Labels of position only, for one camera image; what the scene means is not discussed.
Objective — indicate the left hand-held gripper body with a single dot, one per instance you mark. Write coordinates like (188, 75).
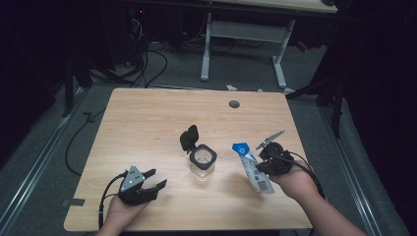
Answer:
(131, 193)

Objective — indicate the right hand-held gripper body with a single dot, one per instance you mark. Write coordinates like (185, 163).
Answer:
(278, 160)

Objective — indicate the white and blue carton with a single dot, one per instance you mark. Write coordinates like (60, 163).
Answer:
(255, 177)

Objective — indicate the glass jar with black lid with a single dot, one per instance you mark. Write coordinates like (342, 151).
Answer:
(203, 160)

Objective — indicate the person's left hand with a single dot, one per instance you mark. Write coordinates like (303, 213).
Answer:
(123, 214)

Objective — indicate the person's right hand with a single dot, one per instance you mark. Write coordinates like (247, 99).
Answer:
(298, 183)

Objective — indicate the grey tape strip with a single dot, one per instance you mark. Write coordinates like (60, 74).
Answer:
(77, 202)

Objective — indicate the black stand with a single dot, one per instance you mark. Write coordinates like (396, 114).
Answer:
(68, 95)
(337, 111)

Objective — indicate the white plug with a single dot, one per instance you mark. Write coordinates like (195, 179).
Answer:
(231, 87)

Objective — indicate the small red object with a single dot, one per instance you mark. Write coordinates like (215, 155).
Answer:
(302, 46)

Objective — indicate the white-framed desk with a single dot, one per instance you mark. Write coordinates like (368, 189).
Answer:
(249, 31)

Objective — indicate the metal floor rail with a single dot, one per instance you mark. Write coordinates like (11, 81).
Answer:
(29, 178)
(352, 177)

